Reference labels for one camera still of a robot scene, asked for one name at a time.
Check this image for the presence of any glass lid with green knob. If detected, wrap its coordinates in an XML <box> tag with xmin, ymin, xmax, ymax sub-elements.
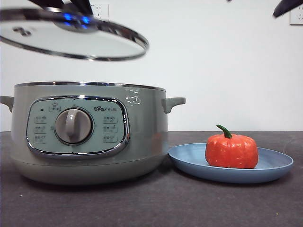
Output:
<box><xmin>0</xmin><ymin>6</ymin><xmax>151</xmax><ymax>61</ymax></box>

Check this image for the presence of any orange toy pumpkin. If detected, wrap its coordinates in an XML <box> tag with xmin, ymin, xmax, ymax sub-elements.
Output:
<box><xmin>205</xmin><ymin>124</ymin><xmax>259</xmax><ymax>169</ymax></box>

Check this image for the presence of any pale green electric steamer pot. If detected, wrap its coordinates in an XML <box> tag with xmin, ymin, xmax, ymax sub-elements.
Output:
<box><xmin>0</xmin><ymin>81</ymin><xmax>187</xmax><ymax>186</ymax></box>

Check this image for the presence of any blue round plate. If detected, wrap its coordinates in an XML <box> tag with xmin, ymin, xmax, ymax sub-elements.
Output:
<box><xmin>168</xmin><ymin>142</ymin><xmax>294</xmax><ymax>184</ymax></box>

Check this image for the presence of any white wall socket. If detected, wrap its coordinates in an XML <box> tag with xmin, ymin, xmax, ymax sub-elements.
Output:
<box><xmin>89</xmin><ymin>3</ymin><xmax>110</xmax><ymax>21</ymax></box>
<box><xmin>289</xmin><ymin>8</ymin><xmax>303</xmax><ymax>26</ymax></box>

